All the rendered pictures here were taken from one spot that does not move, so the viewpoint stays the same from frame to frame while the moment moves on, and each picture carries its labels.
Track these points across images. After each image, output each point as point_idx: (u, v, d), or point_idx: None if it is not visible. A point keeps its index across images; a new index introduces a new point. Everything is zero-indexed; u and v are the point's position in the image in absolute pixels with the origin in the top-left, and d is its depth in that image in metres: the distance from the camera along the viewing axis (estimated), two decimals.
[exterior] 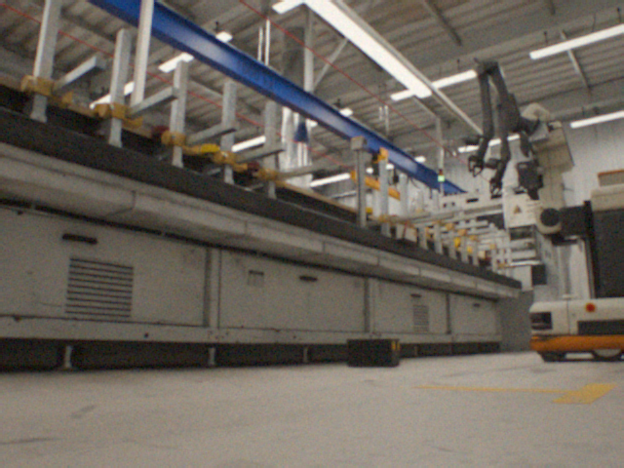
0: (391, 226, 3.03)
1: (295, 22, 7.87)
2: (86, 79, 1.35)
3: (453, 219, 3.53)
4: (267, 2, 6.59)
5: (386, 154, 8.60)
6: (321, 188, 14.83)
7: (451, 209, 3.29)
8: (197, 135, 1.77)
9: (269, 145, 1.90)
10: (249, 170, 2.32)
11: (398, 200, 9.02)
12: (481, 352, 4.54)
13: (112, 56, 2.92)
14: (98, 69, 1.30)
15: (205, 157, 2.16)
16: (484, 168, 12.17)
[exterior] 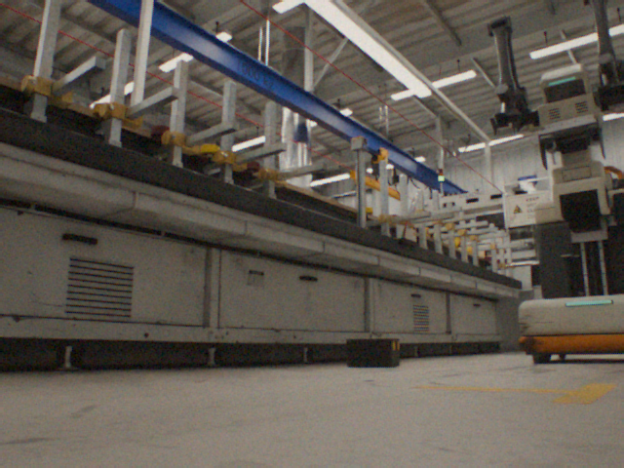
0: (391, 226, 3.03)
1: (295, 22, 7.87)
2: (86, 79, 1.35)
3: (453, 219, 3.53)
4: (267, 2, 6.59)
5: (386, 154, 8.60)
6: (321, 188, 14.83)
7: (451, 209, 3.29)
8: (197, 135, 1.77)
9: (269, 145, 1.90)
10: (249, 170, 2.32)
11: (398, 200, 9.02)
12: (481, 352, 4.54)
13: (112, 56, 2.92)
14: (98, 69, 1.30)
15: (205, 157, 2.16)
16: (484, 168, 12.17)
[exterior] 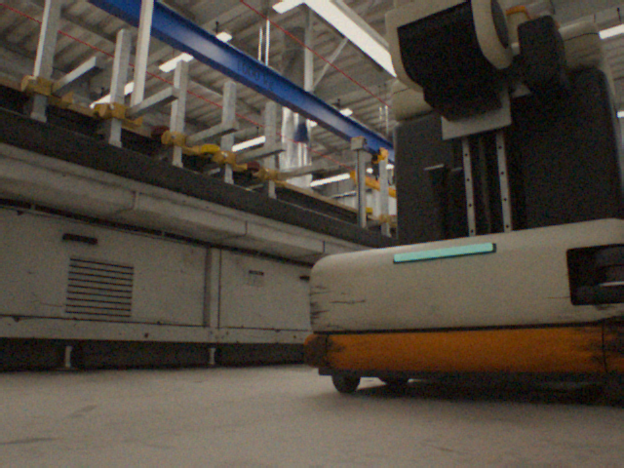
0: (391, 226, 3.03)
1: (295, 22, 7.87)
2: (86, 79, 1.35)
3: None
4: (267, 2, 6.59)
5: (386, 154, 8.60)
6: (321, 188, 14.83)
7: None
8: (197, 135, 1.77)
9: (269, 145, 1.90)
10: (249, 170, 2.32)
11: None
12: None
13: (112, 56, 2.92)
14: (98, 69, 1.30)
15: (205, 157, 2.16)
16: None
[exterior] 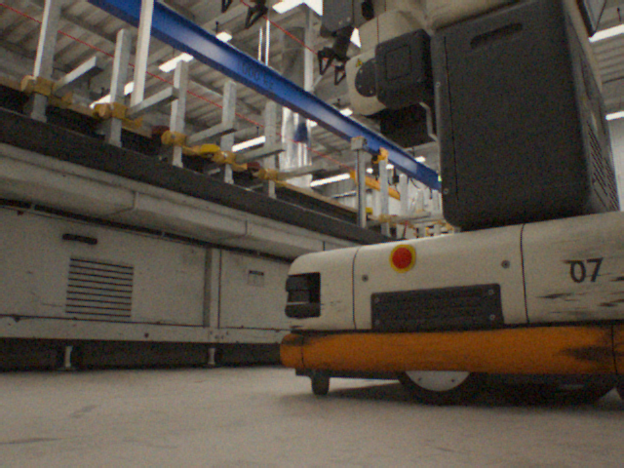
0: (391, 226, 3.03)
1: (295, 22, 7.87)
2: (86, 79, 1.35)
3: None
4: (267, 2, 6.59)
5: (386, 154, 8.60)
6: (321, 188, 14.83)
7: None
8: (197, 135, 1.77)
9: (269, 145, 1.90)
10: (249, 170, 2.32)
11: (398, 200, 9.02)
12: None
13: (112, 56, 2.92)
14: (98, 69, 1.30)
15: (205, 157, 2.16)
16: None
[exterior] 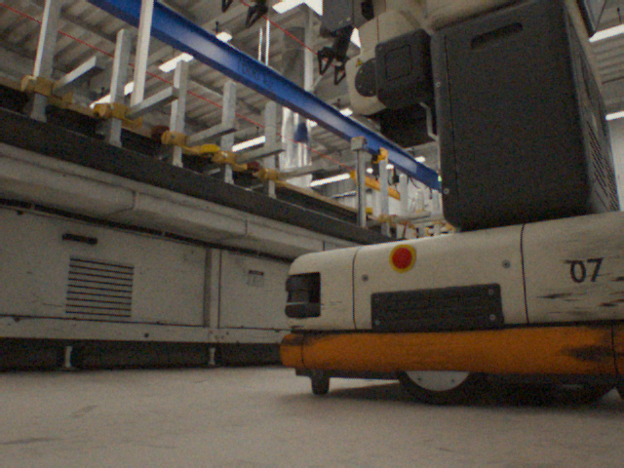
0: (391, 226, 3.03)
1: (295, 22, 7.87)
2: (86, 79, 1.35)
3: None
4: (267, 2, 6.59)
5: (386, 154, 8.60)
6: (321, 188, 14.83)
7: None
8: (197, 135, 1.77)
9: (269, 145, 1.90)
10: (249, 170, 2.32)
11: (398, 200, 9.02)
12: None
13: (112, 56, 2.92)
14: (98, 69, 1.30)
15: (205, 157, 2.16)
16: None
